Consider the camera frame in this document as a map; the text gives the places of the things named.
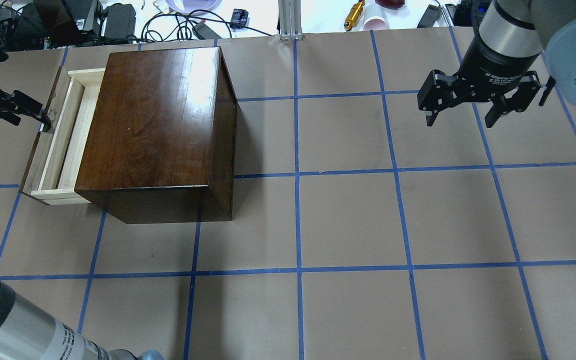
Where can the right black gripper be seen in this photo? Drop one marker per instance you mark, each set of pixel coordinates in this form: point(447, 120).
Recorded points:
point(490, 67)

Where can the light wood drawer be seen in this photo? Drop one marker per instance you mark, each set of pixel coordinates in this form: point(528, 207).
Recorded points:
point(54, 162)

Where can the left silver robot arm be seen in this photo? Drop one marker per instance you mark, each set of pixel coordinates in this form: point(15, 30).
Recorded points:
point(28, 332)

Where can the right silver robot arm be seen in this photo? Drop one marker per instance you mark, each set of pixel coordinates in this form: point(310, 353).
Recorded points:
point(521, 28)

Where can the dark wooden drawer cabinet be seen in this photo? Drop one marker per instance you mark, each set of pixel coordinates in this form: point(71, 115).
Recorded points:
point(161, 143)

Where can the black rectangular device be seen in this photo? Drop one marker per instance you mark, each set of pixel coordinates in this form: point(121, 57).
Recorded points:
point(430, 16)

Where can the pink paper cup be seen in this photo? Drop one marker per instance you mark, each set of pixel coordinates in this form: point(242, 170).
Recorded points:
point(375, 22)

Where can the dark red object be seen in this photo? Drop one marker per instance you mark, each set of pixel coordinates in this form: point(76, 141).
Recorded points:
point(391, 4)

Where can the white bowl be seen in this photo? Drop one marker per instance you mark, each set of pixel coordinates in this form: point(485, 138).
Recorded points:
point(188, 6)

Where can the black power adapter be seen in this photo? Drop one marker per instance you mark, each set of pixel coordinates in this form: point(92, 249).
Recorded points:
point(203, 32)

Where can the aluminium frame post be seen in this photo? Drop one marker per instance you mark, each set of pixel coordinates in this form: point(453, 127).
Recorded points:
point(290, 20)

